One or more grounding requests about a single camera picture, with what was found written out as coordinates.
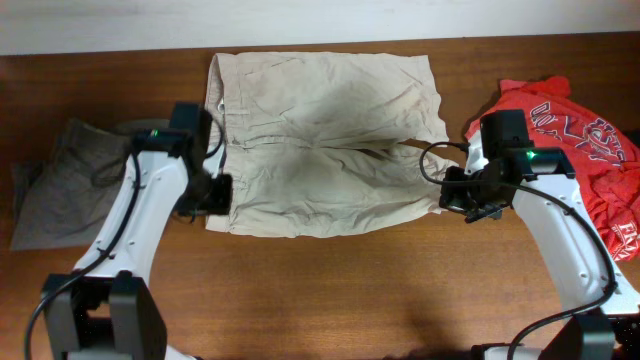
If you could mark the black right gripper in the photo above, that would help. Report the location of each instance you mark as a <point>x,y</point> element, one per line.
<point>451,197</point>

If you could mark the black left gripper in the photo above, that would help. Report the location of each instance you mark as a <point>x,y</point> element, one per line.
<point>222,203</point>

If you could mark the beige khaki shorts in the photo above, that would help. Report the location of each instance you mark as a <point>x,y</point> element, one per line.
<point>325,144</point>

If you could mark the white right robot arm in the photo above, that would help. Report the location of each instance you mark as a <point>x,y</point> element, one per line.
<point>600,315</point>

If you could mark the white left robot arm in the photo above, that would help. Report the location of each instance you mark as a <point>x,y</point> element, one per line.
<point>103,309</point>

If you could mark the red printed t-shirt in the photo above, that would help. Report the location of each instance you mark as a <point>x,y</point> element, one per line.
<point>606,162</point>

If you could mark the grey folded shorts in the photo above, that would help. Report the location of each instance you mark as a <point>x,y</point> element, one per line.
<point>64,201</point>

